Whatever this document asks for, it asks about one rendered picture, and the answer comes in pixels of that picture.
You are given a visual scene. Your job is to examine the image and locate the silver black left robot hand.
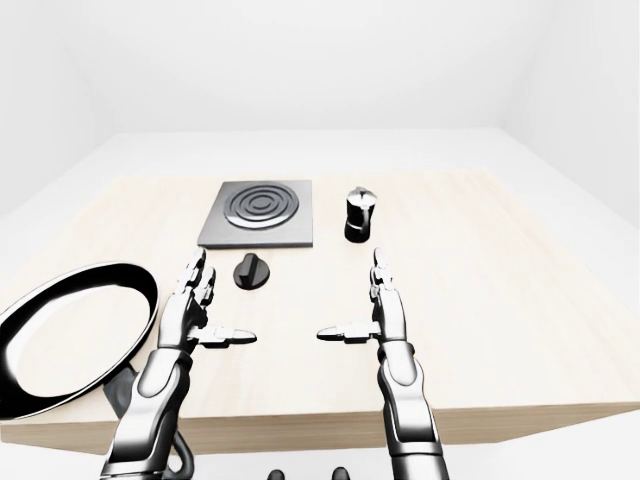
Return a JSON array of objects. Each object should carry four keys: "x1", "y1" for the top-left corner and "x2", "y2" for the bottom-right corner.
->
[{"x1": 156, "y1": 247, "x2": 258, "y2": 351}]

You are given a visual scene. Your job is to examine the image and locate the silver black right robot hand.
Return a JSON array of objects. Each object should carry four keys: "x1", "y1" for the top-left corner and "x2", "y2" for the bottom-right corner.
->
[{"x1": 316, "y1": 246, "x2": 404, "y2": 346}]

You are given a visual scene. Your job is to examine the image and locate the round black stove knob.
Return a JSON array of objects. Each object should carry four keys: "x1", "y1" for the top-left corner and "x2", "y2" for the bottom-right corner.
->
[{"x1": 232, "y1": 252, "x2": 273, "y2": 291}]

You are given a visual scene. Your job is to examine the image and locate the flat dark stove plate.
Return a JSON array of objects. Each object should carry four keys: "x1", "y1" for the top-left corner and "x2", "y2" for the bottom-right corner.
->
[{"x1": 197, "y1": 179, "x2": 314, "y2": 249}]

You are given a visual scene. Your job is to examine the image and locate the black frying pan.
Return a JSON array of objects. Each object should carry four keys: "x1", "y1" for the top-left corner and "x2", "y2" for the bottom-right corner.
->
[{"x1": 0, "y1": 261, "x2": 159, "y2": 420}]

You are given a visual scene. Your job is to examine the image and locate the black silver moka pot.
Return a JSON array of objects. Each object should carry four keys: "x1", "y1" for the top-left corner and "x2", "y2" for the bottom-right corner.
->
[{"x1": 343, "y1": 186, "x2": 378, "y2": 244}]

